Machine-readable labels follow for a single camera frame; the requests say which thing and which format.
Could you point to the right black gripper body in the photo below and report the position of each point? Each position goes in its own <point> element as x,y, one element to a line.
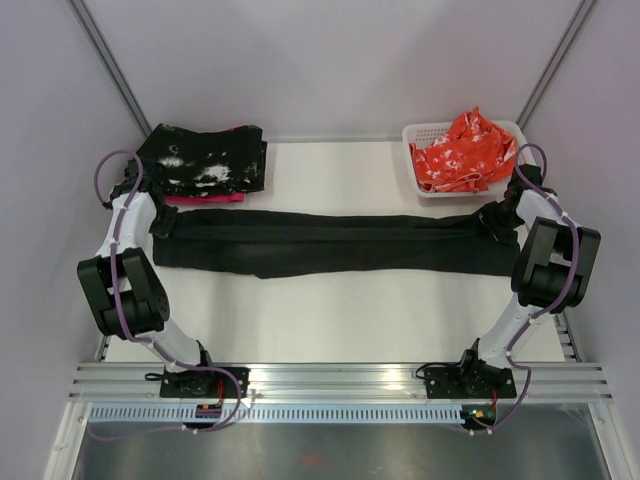
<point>512,220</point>

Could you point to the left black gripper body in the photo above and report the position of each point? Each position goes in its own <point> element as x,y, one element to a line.
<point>162,221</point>

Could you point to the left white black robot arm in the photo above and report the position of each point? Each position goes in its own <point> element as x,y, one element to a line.
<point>123,291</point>

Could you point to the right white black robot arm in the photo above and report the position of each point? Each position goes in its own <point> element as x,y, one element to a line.
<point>552,273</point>

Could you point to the folded black white trousers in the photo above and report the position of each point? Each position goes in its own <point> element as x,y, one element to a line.
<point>189,164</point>

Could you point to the orange white garment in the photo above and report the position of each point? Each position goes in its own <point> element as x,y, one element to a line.
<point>467,157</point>

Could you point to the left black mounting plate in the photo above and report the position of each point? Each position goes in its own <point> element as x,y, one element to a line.
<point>210,382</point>

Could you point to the black mounting plate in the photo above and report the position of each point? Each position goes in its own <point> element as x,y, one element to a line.
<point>210,382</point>
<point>442,382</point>

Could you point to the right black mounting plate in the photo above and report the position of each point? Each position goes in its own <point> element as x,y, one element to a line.
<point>442,382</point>

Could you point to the right aluminium frame post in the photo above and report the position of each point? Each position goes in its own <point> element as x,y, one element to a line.
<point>566,42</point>

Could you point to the aluminium frame post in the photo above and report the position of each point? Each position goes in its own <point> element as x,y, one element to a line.
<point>89,25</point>
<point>566,42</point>

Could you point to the slotted grey cable duct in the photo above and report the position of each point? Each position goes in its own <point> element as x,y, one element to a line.
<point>279,413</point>

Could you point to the left aluminium frame post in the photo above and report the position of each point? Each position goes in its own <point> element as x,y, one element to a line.
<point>89,25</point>

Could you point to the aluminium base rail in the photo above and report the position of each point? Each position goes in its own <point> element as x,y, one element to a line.
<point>552,382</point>

